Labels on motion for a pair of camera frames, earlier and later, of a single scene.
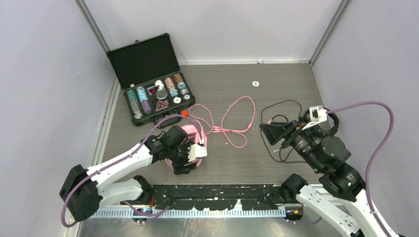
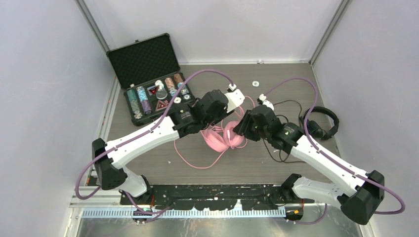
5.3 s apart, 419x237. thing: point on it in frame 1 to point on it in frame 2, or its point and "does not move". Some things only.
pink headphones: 192,135 to 221,143
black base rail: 252,197 does not move
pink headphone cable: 222,130 to 195,166
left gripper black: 180,167 to 226,112
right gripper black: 273,130 to 243,128
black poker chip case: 148,71 does not move
